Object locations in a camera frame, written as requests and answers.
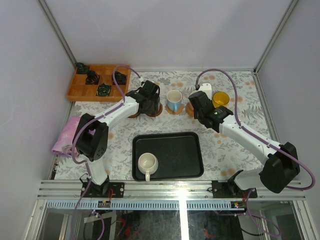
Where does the light brown wooden coaster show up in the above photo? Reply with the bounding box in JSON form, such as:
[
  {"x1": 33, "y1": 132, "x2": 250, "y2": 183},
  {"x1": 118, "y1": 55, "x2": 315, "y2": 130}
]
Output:
[{"x1": 147, "y1": 103, "x2": 163, "y2": 117}]

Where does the yellow glass mug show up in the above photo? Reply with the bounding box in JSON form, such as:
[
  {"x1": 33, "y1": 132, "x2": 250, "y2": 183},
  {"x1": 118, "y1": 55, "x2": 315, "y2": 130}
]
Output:
[{"x1": 212, "y1": 91, "x2": 230, "y2": 108}]

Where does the dark brown wooden coaster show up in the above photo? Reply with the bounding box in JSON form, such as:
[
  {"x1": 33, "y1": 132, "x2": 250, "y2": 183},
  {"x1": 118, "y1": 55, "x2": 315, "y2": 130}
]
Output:
[{"x1": 128, "y1": 113, "x2": 140, "y2": 118}]

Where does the woven rattan coaster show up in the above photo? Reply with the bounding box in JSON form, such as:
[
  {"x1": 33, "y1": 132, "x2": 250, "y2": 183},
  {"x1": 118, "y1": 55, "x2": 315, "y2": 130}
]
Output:
[
  {"x1": 165, "y1": 103, "x2": 185, "y2": 115},
  {"x1": 185, "y1": 102, "x2": 194, "y2": 118}
]

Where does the light blue mug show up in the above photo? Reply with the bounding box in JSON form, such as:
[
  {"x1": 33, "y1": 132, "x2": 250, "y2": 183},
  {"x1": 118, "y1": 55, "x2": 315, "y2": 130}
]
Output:
[{"x1": 166, "y1": 90, "x2": 183, "y2": 113}]

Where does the pink ceramic mug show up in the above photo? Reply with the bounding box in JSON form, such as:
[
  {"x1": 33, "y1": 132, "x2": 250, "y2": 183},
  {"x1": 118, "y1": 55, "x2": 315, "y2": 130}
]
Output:
[{"x1": 188, "y1": 90, "x2": 198, "y2": 111}]

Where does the cream speckled mug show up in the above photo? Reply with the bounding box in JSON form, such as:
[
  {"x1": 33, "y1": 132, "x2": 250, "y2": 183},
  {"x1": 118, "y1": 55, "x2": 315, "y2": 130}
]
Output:
[{"x1": 137, "y1": 152, "x2": 159, "y2": 182}]

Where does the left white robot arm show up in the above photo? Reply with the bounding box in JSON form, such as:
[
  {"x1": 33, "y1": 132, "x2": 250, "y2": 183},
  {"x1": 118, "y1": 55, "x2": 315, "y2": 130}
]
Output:
[{"x1": 70, "y1": 80, "x2": 162, "y2": 198}]

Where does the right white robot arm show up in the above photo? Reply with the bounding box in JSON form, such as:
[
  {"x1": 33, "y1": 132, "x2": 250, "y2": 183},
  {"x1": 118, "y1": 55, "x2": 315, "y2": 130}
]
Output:
[{"x1": 188, "y1": 91, "x2": 300, "y2": 198}]

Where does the green black rolled item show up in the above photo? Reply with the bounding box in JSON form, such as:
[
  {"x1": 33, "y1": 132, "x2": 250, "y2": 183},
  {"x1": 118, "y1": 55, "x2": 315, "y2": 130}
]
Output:
[{"x1": 96, "y1": 83, "x2": 111, "y2": 97}]

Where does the black serving tray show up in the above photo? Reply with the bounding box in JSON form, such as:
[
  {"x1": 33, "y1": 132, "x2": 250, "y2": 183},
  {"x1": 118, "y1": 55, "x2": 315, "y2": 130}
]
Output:
[{"x1": 132, "y1": 131, "x2": 204, "y2": 182}]

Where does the orange wooden divided box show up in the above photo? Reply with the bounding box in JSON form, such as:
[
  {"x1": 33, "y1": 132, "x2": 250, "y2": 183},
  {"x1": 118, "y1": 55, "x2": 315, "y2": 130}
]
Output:
[{"x1": 67, "y1": 63, "x2": 132, "y2": 102}]

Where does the pink printed cloth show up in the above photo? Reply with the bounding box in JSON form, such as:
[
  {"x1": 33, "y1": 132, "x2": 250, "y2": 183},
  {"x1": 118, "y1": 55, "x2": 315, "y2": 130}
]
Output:
[{"x1": 51, "y1": 116, "x2": 80, "y2": 158}]

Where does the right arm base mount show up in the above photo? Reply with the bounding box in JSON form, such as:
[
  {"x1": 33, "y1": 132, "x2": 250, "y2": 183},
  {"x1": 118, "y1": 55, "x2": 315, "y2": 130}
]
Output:
[{"x1": 206, "y1": 176, "x2": 250, "y2": 199}]

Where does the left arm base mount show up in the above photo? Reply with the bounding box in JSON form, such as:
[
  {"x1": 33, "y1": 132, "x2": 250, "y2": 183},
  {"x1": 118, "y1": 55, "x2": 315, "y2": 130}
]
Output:
[{"x1": 84, "y1": 177, "x2": 125, "y2": 199}]

